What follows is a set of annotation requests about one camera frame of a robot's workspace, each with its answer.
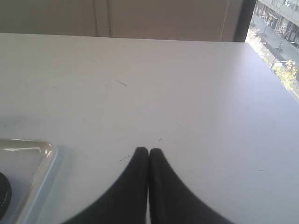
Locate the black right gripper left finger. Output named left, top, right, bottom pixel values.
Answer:
left=65, top=147, right=149, bottom=224

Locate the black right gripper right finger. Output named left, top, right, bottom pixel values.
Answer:
left=148, top=148, right=231, bottom=224

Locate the black weight plate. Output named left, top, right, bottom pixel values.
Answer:
left=0, top=173, right=12, bottom=217

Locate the white rectangular tray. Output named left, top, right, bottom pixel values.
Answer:
left=0, top=139, right=59, bottom=224

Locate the dark window frame post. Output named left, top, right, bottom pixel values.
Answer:
left=233, top=0, right=256, bottom=42

